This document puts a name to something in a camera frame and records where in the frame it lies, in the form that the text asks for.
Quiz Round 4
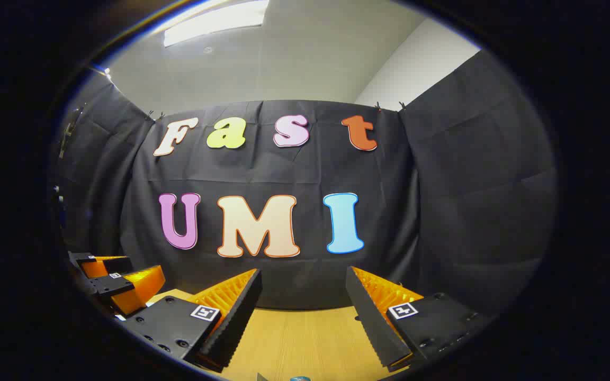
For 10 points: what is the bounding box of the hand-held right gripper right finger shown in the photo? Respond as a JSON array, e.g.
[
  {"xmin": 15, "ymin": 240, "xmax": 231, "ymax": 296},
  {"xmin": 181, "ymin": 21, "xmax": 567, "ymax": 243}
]
[{"xmin": 345, "ymin": 266, "xmax": 494, "ymax": 374}]

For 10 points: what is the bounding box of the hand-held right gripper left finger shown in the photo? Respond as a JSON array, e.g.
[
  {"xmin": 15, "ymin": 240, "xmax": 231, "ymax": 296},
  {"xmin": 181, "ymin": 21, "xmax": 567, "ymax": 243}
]
[{"xmin": 124, "ymin": 268, "xmax": 263, "ymax": 374}]

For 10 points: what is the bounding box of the ceiling light panel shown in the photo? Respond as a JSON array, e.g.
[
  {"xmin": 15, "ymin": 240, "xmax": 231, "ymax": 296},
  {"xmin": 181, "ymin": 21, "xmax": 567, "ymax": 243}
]
[{"xmin": 164, "ymin": 0, "xmax": 270, "ymax": 48}]

